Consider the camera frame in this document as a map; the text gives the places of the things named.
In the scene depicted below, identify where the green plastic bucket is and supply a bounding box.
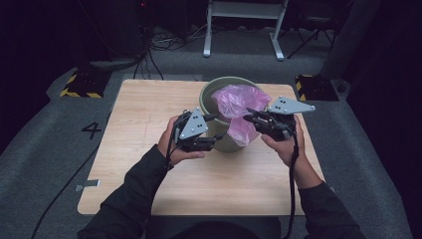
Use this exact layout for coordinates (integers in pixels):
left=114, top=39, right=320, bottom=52
left=198, top=76, right=271, bottom=154

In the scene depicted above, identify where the bundle of floor cables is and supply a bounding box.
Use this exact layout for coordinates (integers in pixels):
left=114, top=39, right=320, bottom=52
left=131, top=0, right=213, bottom=81

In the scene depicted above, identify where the black yellow striped base plate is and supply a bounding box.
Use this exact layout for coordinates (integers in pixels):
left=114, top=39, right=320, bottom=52
left=295, top=73, right=340, bottom=103
left=59, top=69, right=112, bottom=100

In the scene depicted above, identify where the hand-held gripper cable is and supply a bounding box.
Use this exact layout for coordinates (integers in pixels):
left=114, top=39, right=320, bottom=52
left=281, top=130, right=301, bottom=239
left=164, top=120, right=177, bottom=171

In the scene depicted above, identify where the person's left hand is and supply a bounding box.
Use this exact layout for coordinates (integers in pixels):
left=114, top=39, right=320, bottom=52
left=157, top=115, right=207, bottom=166

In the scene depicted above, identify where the white metal stand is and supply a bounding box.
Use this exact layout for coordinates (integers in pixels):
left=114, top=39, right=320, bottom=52
left=202, top=0, right=290, bottom=62

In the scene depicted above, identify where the black floor cable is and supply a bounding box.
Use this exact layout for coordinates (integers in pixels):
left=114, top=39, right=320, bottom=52
left=30, top=111, right=112, bottom=239

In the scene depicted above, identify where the grey column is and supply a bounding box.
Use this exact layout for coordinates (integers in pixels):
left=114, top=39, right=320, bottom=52
left=318, top=0, right=383, bottom=81

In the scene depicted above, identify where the person's dark clothed body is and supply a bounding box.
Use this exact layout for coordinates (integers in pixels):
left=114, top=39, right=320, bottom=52
left=147, top=218, right=283, bottom=239

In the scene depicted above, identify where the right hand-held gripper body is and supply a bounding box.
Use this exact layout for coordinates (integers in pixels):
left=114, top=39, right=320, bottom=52
left=257, top=96, right=317, bottom=142

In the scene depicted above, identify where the pink plastic bag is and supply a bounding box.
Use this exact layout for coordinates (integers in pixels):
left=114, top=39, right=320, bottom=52
left=211, top=84, right=274, bottom=148

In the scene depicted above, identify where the left hand-held gripper cable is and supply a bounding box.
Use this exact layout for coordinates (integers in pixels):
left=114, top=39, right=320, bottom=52
left=164, top=120, right=177, bottom=171

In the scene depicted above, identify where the black tripod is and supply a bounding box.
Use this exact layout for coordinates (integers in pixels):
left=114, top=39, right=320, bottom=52
left=286, top=11, right=336, bottom=61

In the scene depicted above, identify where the person's right hand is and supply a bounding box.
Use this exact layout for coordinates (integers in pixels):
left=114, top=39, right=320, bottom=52
left=260, top=115, right=308, bottom=167

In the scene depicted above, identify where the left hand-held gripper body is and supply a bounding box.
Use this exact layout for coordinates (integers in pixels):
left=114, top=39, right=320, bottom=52
left=170, top=107, right=217, bottom=153

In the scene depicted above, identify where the right hand-held gripper cable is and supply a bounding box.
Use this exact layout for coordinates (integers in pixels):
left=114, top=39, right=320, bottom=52
left=281, top=130, right=301, bottom=239

